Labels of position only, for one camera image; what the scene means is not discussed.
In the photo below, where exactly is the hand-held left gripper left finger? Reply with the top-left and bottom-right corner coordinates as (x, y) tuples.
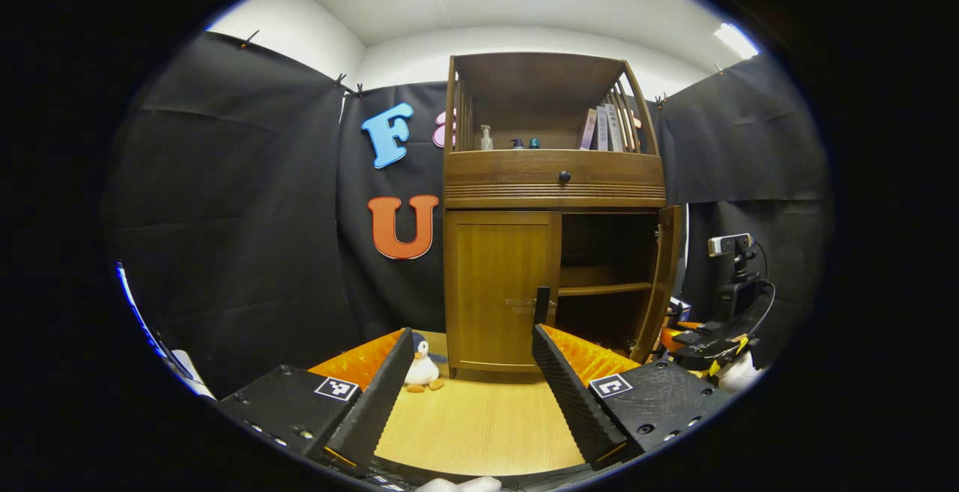
(219, 327), (415, 470)

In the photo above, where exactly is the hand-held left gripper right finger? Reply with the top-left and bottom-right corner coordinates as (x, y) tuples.
(531, 324), (733, 472)

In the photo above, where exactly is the wooden cabinet door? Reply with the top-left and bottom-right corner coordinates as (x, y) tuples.
(445, 211), (563, 373)
(632, 205), (683, 364)

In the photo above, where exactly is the wooden double-door shoe cabinet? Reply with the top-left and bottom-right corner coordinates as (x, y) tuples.
(442, 52), (684, 374)

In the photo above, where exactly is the wooden inner cabinet shelf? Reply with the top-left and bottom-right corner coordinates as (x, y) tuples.
(558, 266), (656, 297)

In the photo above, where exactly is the wooden cabinet drawer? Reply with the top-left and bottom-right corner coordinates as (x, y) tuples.
(444, 150), (666, 204)

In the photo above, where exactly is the penguin plush toy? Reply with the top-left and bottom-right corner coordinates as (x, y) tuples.
(404, 332), (448, 393)

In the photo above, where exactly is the black backdrop cloth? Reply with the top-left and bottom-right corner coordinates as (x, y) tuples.
(105, 31), (832, 399)

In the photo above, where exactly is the small ceiling light panel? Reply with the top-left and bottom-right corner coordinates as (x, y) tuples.
(713, 22), (760, 60)

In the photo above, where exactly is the black camera cable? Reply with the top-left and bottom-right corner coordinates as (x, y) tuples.
(745, 240), (778, 339)

